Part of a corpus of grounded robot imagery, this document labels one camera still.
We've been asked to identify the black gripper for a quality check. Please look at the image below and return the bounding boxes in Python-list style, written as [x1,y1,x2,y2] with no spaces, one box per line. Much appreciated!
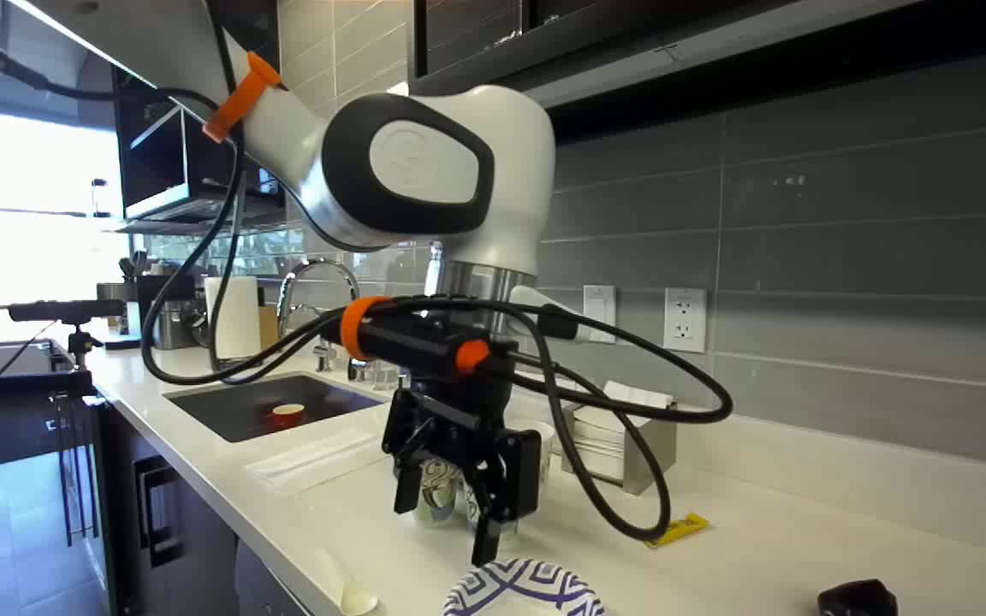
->
[381,376,544,572]

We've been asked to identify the printed paper cup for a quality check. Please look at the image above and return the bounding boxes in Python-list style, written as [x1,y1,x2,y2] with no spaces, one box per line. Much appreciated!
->
[413,451,487,531]

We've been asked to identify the white paper napkins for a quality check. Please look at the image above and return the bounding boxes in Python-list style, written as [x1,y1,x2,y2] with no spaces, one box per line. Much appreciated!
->
[563,385,676,482]

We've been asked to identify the blue patterned paper plate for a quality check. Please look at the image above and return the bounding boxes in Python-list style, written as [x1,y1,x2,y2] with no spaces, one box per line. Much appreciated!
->
[438,553,614,616]

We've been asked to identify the white plastic utensil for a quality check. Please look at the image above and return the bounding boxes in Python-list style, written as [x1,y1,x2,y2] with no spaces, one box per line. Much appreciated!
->
[305,545,382,616]

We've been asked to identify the metal napkin holder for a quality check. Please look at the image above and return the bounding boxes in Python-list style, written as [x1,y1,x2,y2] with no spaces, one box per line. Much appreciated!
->
[559,376,680,499]

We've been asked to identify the orange item in sink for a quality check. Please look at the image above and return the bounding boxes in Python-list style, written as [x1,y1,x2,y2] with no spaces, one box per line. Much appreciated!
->
[255,398,315,430]

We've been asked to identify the yellow condiment packet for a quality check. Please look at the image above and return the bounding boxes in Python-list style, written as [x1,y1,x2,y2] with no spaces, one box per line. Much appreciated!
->
[650,508,712,552]

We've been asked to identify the black kitchen sink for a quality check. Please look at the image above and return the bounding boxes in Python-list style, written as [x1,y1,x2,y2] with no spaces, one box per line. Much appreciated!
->
[159,370,390,448]

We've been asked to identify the chrome faucet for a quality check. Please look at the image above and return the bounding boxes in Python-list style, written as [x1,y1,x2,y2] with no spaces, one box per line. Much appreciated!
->
[269,253,374,385]

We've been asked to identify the white paper towel roll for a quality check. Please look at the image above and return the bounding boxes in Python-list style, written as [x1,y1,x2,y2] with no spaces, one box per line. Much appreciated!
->
[201,270,268,365]

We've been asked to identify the dark base cabinet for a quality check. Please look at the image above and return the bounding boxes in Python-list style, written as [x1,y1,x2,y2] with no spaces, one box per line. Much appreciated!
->
[94,392,315,616]

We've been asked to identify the black coffee machine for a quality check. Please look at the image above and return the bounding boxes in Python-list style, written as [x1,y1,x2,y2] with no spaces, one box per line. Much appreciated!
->
[117,248,212,353]

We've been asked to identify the black binder clip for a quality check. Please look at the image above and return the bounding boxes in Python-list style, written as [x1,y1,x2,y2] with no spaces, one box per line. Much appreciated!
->
[813,576,900,616]

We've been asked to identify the black microwave oven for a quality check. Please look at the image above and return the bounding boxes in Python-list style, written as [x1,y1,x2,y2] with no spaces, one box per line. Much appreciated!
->
[113,69,290,229]

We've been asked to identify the black side table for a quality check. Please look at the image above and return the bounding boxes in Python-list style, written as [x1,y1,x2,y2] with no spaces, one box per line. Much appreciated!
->
[0,339,99,478]

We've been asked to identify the dark overhead cabinet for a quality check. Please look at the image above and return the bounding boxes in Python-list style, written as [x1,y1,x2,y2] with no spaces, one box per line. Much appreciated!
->
[405,0,986,148]

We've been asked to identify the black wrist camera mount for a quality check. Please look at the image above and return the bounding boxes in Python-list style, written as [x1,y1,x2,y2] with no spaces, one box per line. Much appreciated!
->
[334,295,498,378]

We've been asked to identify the black cable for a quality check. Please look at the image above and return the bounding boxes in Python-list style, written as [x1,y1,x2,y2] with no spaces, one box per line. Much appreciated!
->
[132,0,364,390]
[433,289,739,427]
[506,300,676,546]

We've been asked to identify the white wall outlet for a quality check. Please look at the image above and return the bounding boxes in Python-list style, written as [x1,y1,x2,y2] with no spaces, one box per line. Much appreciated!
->
[579,279,624,344]
[659,282,712,357]

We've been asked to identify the black camera on tripod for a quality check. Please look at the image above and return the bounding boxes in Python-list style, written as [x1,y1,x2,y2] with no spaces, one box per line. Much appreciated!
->
[4,295,132,370]

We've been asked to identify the orange cable strap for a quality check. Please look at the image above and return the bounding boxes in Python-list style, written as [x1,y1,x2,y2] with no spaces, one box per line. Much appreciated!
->
[198,47,288,148]

